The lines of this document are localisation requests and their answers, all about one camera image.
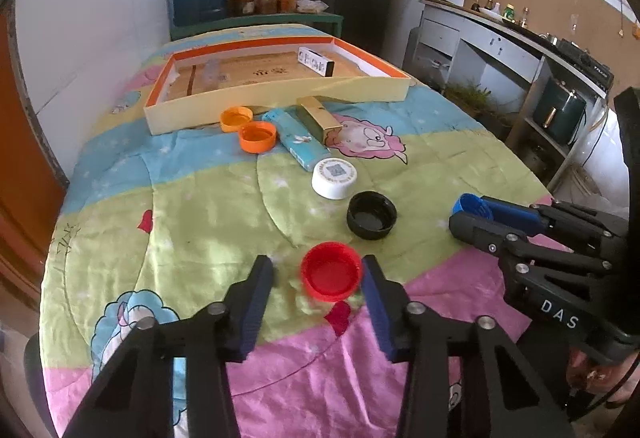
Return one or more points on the grey counter cabinet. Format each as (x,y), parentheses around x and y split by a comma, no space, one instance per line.
(450,38)

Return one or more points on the white and black slim box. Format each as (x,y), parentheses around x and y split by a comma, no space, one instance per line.
(313,60)

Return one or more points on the brown wooden door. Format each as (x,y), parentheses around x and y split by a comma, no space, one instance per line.
(25,168)

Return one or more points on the gold rectangular box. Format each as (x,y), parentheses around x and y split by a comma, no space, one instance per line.
(317,116)

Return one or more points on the potted green plant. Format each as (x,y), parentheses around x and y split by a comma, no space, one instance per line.
(472,98)

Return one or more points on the black gas stove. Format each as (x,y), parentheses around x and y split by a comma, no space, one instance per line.
(585,63)

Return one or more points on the teal flat box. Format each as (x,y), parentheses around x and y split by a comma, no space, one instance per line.
(297,141)

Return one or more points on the red bottle cap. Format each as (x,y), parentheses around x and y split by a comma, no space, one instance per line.
(330,274)

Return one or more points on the black bottle cap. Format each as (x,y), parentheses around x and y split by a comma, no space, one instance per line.
(372,216)

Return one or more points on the person's right hand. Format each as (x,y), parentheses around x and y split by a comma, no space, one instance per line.
(600,375)

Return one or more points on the green table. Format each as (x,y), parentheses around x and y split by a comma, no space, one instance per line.
(250,22)

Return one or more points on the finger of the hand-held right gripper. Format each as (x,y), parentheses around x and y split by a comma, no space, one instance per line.
(480,230)
(515,213)

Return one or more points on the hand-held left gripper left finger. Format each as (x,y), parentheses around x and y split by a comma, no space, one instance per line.
(255,300)

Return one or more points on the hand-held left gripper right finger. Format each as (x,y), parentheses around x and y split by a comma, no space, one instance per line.
(377,310)

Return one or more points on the yellow-orange bottle cap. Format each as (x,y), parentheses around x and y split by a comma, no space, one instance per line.
(234,117)

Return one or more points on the white food bag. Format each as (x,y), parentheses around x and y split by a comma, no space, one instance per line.
(311,4)

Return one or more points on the blue bottle cap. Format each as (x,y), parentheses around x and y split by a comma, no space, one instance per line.
(467,204)

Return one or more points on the amber food container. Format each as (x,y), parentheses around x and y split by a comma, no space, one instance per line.
(287,3)
(242,6)
(266,4)

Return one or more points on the orange bottle cap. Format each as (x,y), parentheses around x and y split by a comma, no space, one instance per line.
(257,138)

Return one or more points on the white bottle cap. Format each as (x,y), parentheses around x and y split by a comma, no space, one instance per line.
(335,175)

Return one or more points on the orange-rimmed cardboard tray box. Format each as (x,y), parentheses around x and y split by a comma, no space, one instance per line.
(210,111)

